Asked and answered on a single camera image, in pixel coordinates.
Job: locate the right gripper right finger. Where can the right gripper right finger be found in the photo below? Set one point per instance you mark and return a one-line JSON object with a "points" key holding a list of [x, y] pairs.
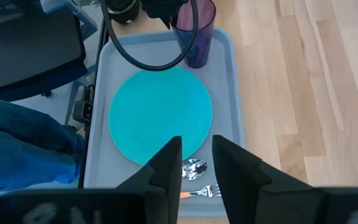
{"points": [[253, 193]]}

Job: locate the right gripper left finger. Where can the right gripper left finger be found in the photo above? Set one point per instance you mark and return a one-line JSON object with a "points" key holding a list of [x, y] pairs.
{"points": [[163, 186]]}

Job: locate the purple plastic cup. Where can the purple plastic cup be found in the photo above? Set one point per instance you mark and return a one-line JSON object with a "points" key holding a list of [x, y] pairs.
{"points": [[197, 46]]}

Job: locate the teal round plate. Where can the teal round plate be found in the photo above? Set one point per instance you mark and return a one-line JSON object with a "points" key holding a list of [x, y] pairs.
{"points": [[160, 115]]}

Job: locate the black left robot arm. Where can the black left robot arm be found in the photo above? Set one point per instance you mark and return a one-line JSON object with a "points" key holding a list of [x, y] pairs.
{"points": [[123, 11]]}

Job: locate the grey plastic tray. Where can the grey plastic tray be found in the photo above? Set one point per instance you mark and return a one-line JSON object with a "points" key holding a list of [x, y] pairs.
{"points": [[222, 93]]}

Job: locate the black office chair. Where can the black office chair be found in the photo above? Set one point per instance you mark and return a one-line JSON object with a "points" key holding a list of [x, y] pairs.
{"points": [[26, 49]]}

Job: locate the pale aluminium frame bar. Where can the pale aluminium frame bar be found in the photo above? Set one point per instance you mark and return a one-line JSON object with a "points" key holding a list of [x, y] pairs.
{"points": [[79, 17]]}

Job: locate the black table edge rail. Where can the black table edge rail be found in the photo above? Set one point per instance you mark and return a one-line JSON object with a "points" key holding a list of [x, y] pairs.
{"points": [[89, 124]]}

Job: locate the small grey camera box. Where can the small grey camera box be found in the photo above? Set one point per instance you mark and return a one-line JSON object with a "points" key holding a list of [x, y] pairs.
{"points": [[83, 111]]}

